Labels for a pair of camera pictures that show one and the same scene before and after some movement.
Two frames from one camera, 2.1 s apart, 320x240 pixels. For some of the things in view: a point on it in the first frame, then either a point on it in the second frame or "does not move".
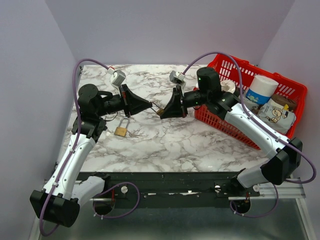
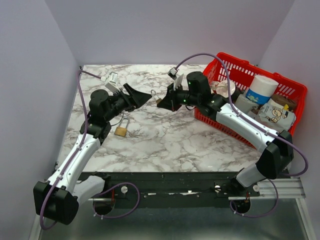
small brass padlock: x=160 y=112 -> x=157 y=100
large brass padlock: x=122 y=131 does not move
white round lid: x=228 y=85 does not move
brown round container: x=283 y=100 does not move
